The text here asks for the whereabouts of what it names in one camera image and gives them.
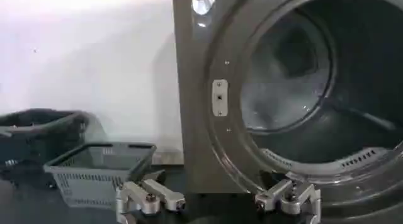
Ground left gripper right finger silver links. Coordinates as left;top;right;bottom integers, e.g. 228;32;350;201
254;170;322;224

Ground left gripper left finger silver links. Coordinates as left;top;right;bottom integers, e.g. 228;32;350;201
115;169;186;224

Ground grey plastic laundry basket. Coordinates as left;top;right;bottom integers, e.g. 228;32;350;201
43;142;157;210

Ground grey dryer with round opening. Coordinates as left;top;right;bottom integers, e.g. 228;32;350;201
171;0;403;224

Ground silver door latch plate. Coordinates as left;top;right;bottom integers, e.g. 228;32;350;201
212;79;229;117

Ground dark round bin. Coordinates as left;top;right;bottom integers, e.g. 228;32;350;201
0;108;92;190

